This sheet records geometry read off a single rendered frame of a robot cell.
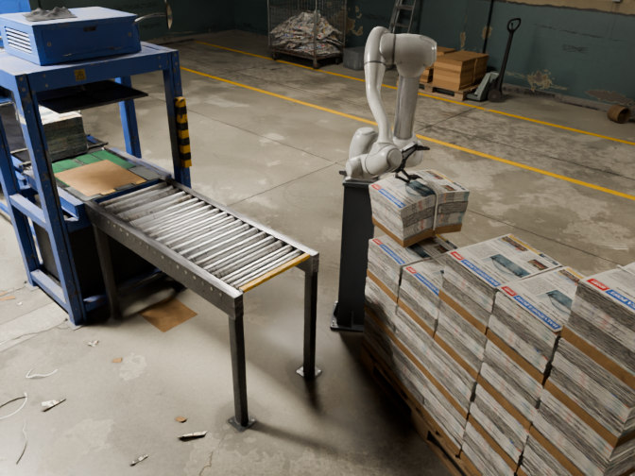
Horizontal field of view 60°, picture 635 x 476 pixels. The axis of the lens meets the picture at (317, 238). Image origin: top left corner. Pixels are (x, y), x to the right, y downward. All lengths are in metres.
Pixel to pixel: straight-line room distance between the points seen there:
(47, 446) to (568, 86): 8.10
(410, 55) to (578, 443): 1.69
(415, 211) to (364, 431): 1.15
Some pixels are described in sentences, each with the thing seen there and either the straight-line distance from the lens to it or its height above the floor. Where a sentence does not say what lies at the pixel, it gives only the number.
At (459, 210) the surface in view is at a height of 1.03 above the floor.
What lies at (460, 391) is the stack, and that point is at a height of 0.49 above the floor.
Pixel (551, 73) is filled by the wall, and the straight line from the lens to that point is 9.27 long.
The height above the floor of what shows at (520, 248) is 1.07.
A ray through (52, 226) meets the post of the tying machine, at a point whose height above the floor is 0.71.
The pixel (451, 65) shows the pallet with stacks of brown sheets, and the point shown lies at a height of 0.47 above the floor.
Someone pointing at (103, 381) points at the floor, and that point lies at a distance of 3.35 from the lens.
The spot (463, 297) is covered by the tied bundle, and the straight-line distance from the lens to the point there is 2.31.
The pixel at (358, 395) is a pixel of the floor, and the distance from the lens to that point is 3.12.
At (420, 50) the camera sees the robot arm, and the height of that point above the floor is 1.75.
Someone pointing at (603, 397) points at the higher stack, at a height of 0.98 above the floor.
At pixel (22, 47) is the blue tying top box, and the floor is 1.61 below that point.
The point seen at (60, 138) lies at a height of 0.94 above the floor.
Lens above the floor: 2.21
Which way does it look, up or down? 30 degrees down
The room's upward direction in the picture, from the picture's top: 2 degrees clockwise
